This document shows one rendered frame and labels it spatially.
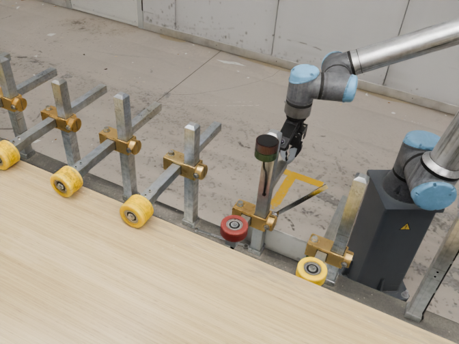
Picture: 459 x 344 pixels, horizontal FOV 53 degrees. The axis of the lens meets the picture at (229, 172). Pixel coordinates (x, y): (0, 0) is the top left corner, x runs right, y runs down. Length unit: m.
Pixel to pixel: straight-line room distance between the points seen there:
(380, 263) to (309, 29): 2.34
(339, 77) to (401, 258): 1.03
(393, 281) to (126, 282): 1.51
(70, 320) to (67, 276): 0.13
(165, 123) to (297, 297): 2.35
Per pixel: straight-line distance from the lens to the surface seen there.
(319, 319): 1.18
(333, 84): 1.52
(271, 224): 1.41
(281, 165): 1.63
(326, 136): 3.40
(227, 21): 4.32
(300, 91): 1.52
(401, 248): 2.21
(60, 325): 1.17
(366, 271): 2.28
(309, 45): 4.09
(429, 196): 1.80
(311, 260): 1.27
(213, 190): 2.78
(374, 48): 1.66
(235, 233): 1.30
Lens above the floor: 1.86
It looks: 39 degrees down
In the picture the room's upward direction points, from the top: 5 degrees clockwise
